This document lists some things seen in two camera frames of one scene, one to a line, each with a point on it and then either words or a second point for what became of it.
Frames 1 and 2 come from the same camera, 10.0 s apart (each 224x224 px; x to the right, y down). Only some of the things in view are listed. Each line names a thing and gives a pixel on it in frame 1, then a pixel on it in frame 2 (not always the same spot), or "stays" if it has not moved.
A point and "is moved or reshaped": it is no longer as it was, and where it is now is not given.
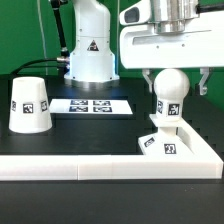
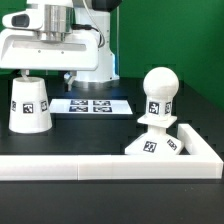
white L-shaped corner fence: [204, 163] stays
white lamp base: [165, 141] is moved or reshaped
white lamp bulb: [170, 86] is moved or reshaped
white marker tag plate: [90, 106] stays
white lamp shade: [29, 110] stays
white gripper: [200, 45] -> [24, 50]
